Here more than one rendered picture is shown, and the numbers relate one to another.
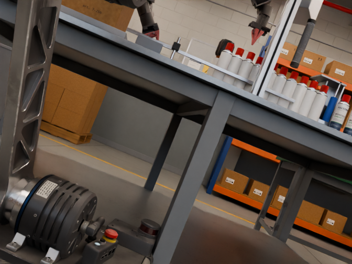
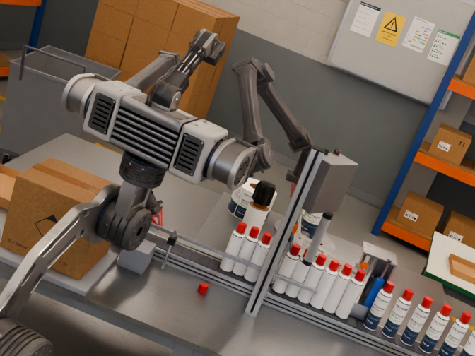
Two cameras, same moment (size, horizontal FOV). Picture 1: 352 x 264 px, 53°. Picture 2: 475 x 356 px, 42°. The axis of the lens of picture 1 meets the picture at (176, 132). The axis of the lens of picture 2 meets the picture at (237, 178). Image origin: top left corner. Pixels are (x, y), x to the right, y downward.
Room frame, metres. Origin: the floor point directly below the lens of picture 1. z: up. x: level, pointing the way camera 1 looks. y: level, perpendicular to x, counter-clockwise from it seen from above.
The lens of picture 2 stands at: (-0.62, -0.39, 2.01)
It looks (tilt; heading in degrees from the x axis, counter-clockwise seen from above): 19 degrees down; 10
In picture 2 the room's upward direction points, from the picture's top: 20 degrees clockwise
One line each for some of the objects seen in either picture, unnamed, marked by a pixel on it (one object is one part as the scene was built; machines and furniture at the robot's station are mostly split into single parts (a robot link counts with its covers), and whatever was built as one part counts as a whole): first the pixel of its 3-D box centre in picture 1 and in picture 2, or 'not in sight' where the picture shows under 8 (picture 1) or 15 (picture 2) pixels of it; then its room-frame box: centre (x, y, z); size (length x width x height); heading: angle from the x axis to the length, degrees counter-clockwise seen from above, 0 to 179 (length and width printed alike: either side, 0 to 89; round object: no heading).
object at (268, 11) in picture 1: (265, 12); (307, 157); (1.76, -0.19, 1.36); 0.07 x 0.06 x 0.07; 177
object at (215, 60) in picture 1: (217, 67); (256, 213); (1.83, -0.08, 1.03); 0.09 x 0.09 x 0.30
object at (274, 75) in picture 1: (266, 84); (287, 268); (1.57, -0.30, 0.98); 0.05 x 0.05 x 0.20
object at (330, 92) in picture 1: (318, 106); (366, 282); (1.70, -0.59, 1.01); 0.14 x 0.13 x 0.26; 96
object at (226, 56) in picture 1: (222, 65); (234, 246); (1.54, -0.08, 0.98); 0.05 x 0.05 x 0.20
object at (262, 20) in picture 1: (261, 23); (301, 171); (1.75, -0.19, 1.30); 0.10 x 0.07 x 0.07; 97
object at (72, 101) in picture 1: (63, 83); (155, 66); (5.09, 1.78, 0.70); 1.20 x 0.83 x 1.39; 91
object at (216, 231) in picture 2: not in sight; (289, 251); (2.01, -0.26, 0.86); 0.80 x 0.67 x 0.05; 96
